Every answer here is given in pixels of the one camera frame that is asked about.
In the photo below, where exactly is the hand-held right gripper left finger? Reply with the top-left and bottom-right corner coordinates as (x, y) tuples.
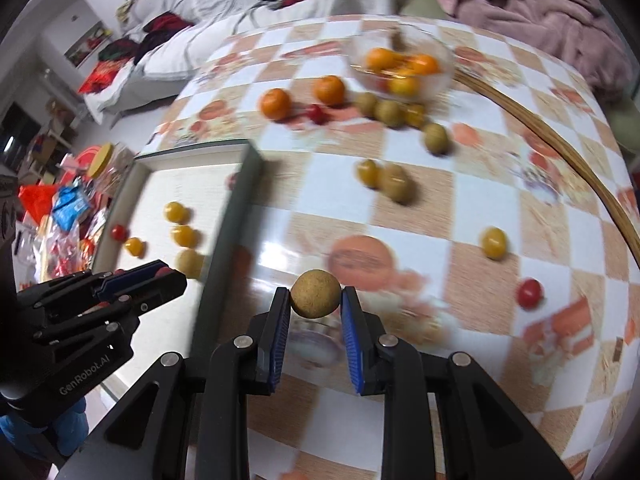
(55, 286), (293, 480)

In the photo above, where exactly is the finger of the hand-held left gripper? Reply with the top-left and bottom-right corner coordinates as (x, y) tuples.
(17, 259), (176, 312)
(35, 270), (189, 344)

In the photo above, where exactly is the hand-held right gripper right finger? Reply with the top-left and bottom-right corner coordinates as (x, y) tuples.
(340, 286), (568, 480)

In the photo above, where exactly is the brown longan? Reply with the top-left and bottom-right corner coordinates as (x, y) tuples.
(375, 100), (407, 128)
(355, 91), (380, 116)
(290, 269), (342, 319)
(175, 249), (206, 279)
(423, 123), (449, 155)
(379, 162), (416, 205)

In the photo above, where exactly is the white tray dark rim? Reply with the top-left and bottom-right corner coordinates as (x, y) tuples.
(92, 140), (266, 411)

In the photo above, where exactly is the person's left hand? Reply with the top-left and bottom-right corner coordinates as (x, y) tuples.
(0, 397), (90, 467)

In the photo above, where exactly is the pile of snack packets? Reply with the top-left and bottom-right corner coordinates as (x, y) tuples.
(15, 220), (108, 281)

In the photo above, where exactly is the blue snack packet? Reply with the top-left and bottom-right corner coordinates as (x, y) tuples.
(52, 185), (91, 228)

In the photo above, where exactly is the clear plastic bag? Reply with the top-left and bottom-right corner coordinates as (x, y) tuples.
(97, 152), (133, 196)

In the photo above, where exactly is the yellow round lid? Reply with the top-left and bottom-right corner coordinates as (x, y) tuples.
(89, 142), (115, 178)

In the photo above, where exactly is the red plastic bag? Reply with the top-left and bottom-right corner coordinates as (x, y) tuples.
(19, 184), (56, 221)

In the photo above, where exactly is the red printed cloth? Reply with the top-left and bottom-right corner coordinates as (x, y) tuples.
(77, 60), (136, 95)

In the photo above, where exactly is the orange tangerine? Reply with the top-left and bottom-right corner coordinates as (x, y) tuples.
(407, 54), (441, 77)
(366, 47), (403, 73)
(259, 88), (293, 122)
(312, 75), (347, 107)

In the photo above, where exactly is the dark green garment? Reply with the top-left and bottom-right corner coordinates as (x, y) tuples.
(97, 37), (151, 63)

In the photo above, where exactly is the red black garment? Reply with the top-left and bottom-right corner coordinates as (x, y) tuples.
(142, 12), (193, 36)

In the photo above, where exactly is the clear glass bowl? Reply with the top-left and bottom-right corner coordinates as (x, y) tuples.
(347, 25), (457, 101)

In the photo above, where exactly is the pink fleece blanket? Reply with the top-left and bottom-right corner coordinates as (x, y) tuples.
(409, 0), (638, 103)

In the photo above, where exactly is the framed wall picture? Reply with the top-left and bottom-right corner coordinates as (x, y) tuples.
(65, 21), (108, 68)

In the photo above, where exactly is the wooden hoop handle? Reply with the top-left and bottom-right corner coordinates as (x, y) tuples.
(452, 71), (640, 266)

